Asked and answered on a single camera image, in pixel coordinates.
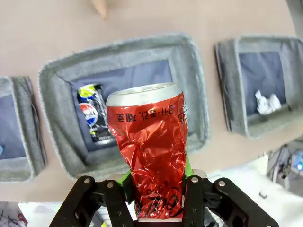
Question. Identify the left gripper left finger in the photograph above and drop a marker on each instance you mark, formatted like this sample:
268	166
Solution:
94	203

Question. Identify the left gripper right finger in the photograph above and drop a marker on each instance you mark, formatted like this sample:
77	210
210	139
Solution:
213	203

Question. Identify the crushed red cola can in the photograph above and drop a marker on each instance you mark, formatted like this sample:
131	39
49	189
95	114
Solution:
151	142

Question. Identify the crushed black Pepsi can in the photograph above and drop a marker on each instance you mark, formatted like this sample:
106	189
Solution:
93	113

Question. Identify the white paper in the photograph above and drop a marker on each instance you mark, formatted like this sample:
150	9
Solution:
266	105

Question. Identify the person's right hand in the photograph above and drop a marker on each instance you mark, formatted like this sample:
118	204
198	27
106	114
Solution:
101	7

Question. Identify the device with blue light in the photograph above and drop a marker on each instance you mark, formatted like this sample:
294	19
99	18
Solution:
291	165

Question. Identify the grey fabric basket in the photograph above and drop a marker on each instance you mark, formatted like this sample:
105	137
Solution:
61	106
21	106
233	94

